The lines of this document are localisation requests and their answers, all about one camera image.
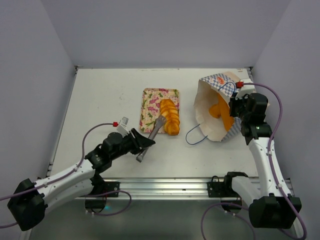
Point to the floral rectangular tray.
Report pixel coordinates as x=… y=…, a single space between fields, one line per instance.
x=151 y=106

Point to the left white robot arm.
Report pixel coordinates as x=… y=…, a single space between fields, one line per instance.
x=31 y=201

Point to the blue checkered paper bag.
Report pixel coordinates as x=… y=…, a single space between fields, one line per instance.
x=251 y=123

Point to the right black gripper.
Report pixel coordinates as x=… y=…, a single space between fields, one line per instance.
x=235 y=107

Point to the right black base bracket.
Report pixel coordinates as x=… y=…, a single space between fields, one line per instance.
x=219 y=187

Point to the long fake baguette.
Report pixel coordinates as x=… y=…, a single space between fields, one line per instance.
x=228 y=120

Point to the metal serving tongs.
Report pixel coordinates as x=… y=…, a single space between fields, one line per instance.
x=159 y=123

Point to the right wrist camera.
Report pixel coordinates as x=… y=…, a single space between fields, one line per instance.
x=244 y=87

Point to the twisted fake bread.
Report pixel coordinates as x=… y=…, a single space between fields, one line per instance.
x=171 y=114

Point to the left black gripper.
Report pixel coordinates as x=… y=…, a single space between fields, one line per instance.
x=140 y=142

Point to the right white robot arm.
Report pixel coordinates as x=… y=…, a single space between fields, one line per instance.
x=272 y=205

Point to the aluminium mounting rail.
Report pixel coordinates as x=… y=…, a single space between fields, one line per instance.
x=165 y=188

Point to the black base bracket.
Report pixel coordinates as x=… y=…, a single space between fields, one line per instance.
x=105 y=189
x=219 y=187

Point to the left black base bracket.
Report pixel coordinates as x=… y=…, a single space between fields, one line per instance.
x=105 y=189

